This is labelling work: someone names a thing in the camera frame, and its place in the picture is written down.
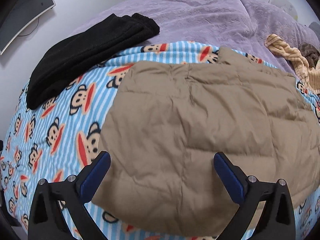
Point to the beige puffer jacket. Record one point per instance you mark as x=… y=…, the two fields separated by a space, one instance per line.
x=200 y=117

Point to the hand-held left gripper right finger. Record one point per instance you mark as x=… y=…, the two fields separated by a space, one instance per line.
x=228 y=177

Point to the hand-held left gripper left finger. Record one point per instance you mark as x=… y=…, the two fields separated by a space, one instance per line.
x=96 y=177

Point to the purple bed cover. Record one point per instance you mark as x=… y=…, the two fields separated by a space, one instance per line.
x=200 y=22

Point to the grey padded headboard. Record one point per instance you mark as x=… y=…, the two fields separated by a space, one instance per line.
x=315 y=27

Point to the brown plush cloth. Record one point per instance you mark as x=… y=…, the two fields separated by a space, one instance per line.
x=310 y=53

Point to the wall mounted monitor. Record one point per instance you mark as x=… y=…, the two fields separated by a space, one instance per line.
x=25 y=12

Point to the round patterned cushion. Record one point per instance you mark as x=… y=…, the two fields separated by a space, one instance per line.
x=283 y=6

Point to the monkey print striped blanket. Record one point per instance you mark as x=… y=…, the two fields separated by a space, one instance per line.
x=62 y=120

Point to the beige striped fleece garment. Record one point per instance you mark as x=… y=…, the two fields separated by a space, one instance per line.
x=300 y=62

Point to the black folded pants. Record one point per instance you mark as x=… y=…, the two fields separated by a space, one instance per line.
x=82 y=57

